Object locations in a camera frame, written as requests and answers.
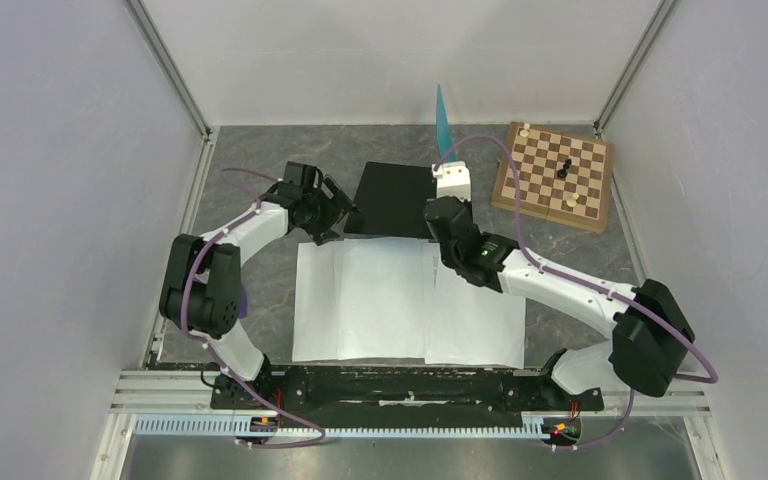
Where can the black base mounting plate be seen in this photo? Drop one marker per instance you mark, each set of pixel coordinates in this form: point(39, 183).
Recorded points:
point(392, 397)

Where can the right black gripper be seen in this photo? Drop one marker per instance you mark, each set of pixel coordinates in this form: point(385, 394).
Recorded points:
point(467, 203)

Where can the wooden chessboard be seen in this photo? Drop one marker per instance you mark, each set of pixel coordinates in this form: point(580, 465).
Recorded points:
point(533, 187)

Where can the right white paper sheet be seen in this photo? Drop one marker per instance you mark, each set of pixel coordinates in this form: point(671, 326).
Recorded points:
point(468, 325)

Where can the black blue file folder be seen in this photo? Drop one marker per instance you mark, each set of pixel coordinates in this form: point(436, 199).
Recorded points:
point(391, 199)

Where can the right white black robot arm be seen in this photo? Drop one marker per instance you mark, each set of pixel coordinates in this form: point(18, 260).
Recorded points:
point(647, 336)

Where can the white slotted cable duct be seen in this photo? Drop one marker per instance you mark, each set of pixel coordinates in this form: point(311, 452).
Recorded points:
point(246, 426)

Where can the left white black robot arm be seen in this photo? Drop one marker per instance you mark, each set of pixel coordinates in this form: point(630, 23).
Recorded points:
point(202, 291)

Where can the white chess piece bottom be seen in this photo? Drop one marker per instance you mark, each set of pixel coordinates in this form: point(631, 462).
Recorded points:
point(572, 200)

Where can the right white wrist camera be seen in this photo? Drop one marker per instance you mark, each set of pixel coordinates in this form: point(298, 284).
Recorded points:
point(452, 179)

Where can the black chess piece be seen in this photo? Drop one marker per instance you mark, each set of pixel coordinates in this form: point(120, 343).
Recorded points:
point(565, 170)

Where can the purple stapler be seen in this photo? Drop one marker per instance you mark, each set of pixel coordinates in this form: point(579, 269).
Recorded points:
point(243, 303)

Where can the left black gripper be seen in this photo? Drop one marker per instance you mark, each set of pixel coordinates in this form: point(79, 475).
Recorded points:
point(322, 232)

